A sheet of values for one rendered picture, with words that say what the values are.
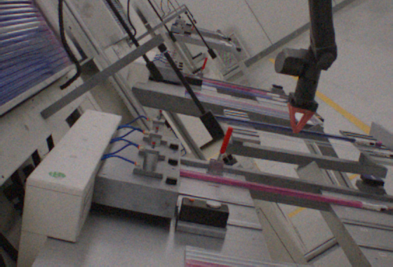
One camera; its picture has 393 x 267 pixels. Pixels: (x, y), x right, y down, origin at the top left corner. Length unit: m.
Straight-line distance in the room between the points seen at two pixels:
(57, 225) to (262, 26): 8.02
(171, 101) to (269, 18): 6.77
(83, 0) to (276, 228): 1.12
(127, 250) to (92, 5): 1.42
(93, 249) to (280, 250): 1.49
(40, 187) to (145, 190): 0.19
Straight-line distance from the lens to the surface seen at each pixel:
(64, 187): 0.77
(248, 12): 8.66
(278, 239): 2.19
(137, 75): 2.18
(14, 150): 0.77
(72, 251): 0.77
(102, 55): 1.96
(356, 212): 1.21
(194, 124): 5.65
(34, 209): 0.79
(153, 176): 0.93
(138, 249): 0.81
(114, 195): 0.90
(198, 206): 0.88
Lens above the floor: 1.37
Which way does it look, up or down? 10 degrees down
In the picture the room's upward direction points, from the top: 33 degrees counter-clockwise
